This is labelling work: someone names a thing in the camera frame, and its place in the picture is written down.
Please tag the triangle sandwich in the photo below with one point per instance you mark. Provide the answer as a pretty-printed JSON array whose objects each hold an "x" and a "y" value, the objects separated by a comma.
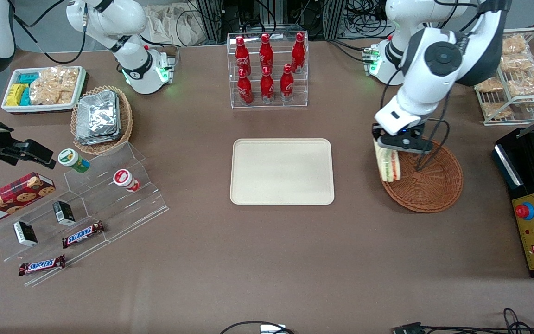
[{"x": 389, "y": 164}]

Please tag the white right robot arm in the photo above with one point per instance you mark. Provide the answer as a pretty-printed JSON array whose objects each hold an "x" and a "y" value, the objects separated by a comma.
[{"x": 132, "y": 69}]

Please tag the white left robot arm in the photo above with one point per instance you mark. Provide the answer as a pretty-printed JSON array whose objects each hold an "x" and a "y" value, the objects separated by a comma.
[{"x": 410, "y": 97}]

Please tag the round brown wicker basket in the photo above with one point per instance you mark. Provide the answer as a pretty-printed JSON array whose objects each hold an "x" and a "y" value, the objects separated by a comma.
[{"x": 434, "y": 190}]

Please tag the light wicker basket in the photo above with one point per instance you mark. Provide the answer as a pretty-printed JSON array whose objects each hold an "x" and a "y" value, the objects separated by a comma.
[{"x": 125, "y": 120}]

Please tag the beige rectangular plastic tray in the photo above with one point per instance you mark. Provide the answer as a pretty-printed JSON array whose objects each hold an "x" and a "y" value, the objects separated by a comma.
[{"x": 282, "y": 171}]

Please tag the green lid snack cup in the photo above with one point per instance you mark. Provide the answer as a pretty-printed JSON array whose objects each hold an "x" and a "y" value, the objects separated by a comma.
[{"x": 73, "y": 160}]

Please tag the white rectangular snack dish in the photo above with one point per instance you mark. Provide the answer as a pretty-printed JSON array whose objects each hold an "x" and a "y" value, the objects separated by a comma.
[{"x": 44, "y": 108}]

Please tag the yellow wrapped snack pack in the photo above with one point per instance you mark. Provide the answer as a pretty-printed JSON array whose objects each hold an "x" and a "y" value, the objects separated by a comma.
[{"x": 15, "y": 95}]

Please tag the teal wrapped snack pack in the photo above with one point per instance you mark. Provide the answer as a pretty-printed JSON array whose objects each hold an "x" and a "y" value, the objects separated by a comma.
[
  {"x": 28, "y": 78},
  {"x": 25, "y": 97}
]

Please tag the red Walkers cookie box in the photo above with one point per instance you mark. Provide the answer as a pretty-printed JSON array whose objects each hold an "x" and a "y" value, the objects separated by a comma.
[{"x": 7, "y": 199}]

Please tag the clear bag of crackers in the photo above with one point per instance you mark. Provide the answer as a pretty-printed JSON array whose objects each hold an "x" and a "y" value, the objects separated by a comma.
[{"x": 54, "y": 86}]

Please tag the small black box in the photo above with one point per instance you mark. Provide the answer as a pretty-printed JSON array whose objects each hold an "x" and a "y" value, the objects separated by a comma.
[
  {"x": 25, "y": 233},
  {"x": 64, "y": 213}
]

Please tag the stack of foil packs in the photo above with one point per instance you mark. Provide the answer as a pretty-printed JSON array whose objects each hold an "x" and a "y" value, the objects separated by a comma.
[{"x": 98, "y": 118}]

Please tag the bagged fried snack pack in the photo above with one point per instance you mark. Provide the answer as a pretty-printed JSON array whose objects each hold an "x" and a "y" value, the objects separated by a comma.
[
  {"x": 515, "y": 45},
  {"x": 496, "y": 109},
  {"x": 517, "y": 63},
  {"x": 525, "y": 82},
  {"x": 488, "y": 85}
]

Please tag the Snickers chocolate bar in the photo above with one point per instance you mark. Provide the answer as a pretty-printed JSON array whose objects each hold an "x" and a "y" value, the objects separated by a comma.
[
  {"x": 42, "y": 265},
  {"x": 83, "y": 234}
]

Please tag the red lid snack cup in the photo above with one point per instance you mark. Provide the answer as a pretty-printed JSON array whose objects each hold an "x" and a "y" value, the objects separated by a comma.
[{"x": 125, "y": 180}]

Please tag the red cola bottle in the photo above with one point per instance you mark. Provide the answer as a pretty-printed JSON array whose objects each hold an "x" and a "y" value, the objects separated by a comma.
[
  {"x": 266, "y": 51},
  {"x": 298, "y": 52},
  {"x": 267, "y": 86},
  {"x": 287, "y": 83},
  {"x": 242, "y": 53},
  {"x": 244, "y": 88}
]

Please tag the clear acrylic bottle rack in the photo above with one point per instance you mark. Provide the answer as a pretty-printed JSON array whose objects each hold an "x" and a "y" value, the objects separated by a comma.
[{"x": 276, "y": 104}]

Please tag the clear acrylic stepped shelf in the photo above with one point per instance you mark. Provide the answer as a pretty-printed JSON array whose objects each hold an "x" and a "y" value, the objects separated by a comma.
[{"x": 123, "y": 208}]

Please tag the black appliance with yellow panel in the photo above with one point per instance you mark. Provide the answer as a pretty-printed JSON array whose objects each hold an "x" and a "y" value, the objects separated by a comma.
[{"x": 522, "y": 176}]

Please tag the red emergency stop button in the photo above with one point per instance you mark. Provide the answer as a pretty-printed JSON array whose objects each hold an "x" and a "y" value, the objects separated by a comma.
[{"x": 523, "y": 211}]

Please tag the beige cloth bag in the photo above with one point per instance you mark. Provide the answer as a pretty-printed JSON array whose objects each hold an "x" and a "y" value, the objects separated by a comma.
[{"x": 169, "y": 23}]

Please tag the metal equipment frame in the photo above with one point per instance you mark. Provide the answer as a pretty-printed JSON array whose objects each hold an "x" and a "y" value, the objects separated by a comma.
[{"x": 211, "y": 18}]

